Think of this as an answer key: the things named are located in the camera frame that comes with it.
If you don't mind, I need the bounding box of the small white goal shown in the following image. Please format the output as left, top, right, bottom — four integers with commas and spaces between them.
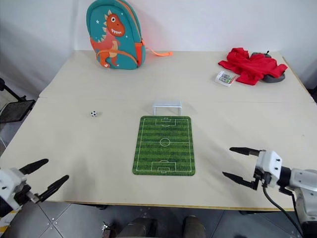
152, 100, 183, 116

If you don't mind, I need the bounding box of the black mesh tray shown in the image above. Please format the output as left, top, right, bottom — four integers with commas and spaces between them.
0, 99, 37, 124

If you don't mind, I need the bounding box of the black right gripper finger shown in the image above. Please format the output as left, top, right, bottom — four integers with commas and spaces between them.
222, 171, 260, 191
229, 147, 261, 157

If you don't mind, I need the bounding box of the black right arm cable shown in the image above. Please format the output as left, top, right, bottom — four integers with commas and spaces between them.
262, 184, 305, 238

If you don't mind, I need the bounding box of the teal dinosaur backpack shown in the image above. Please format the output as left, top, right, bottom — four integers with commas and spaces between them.
86, 0, 173, 70

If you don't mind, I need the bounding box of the dark rounded shape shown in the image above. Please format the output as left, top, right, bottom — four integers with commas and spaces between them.
182, 215, 207, 238

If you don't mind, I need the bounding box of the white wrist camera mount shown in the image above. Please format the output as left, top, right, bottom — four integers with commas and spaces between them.
256, 150, 283, 188
0, 168, 27, 212

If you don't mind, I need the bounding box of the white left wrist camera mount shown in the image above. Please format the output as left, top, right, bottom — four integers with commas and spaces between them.
0, 168, 27, 212

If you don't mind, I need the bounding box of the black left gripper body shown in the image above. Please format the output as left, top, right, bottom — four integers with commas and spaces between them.
14, 183, 41, 206

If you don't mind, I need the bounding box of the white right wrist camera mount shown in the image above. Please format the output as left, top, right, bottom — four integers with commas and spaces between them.
256, 150, 283, 188

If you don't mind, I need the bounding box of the grey object under cloth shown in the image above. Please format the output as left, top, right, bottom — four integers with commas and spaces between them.
251, 51, 287, 84

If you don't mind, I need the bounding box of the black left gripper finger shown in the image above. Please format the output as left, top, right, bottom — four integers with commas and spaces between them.
19, 159, 49, 175
37, 175, 70, 203

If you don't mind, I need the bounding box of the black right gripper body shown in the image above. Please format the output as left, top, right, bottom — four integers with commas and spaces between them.
252, 149, 269, 187

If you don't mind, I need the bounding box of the red cloth garment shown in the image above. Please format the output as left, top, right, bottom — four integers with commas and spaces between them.
217, 47, 288, 86

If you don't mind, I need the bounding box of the green soccer field mat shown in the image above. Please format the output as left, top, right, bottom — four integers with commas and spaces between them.
132, 116, 196, 176

